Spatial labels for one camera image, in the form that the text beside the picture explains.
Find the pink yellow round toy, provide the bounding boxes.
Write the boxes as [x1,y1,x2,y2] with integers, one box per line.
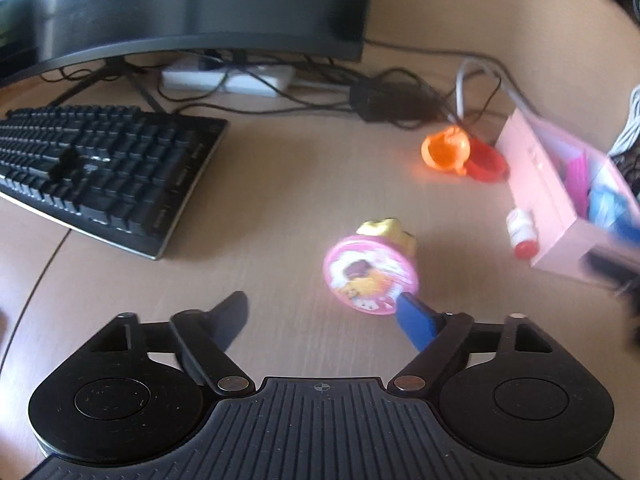
[322,218,420,315]

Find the white bottle red cap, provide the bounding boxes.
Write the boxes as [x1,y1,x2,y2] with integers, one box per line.
[506,208,539,260]

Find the orange toy cup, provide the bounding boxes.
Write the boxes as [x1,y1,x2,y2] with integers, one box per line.
[421,126,471,176]

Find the blue white tissue packet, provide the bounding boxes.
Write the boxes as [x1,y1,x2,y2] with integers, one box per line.
[588,180,640,246]

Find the pink plastic basket scoop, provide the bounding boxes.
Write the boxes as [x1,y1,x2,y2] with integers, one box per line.
[564,151,589,219]

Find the yellow red toy camera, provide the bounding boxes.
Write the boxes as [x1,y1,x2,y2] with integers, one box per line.
[465,138,508,183]

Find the pink cardboard box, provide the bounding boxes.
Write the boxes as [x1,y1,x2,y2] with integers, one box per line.
[496,110,639,286]

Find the black keyboard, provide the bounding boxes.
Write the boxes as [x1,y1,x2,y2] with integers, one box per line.
[1,105,228,260]

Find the black power adapter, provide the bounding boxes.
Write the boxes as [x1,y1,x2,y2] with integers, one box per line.
[348,81,440,122]

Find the white power strip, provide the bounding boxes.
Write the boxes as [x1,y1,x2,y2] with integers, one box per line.
[162,58,295,98]

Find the black curved monitor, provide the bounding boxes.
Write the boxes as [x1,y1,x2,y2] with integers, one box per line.
[1,0,370,84]

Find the white coiled cable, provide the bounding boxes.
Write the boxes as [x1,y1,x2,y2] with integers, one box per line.
[606,84,640,158]

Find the grey looped cable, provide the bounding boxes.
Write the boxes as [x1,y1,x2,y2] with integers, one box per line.
[453,57,542,126]

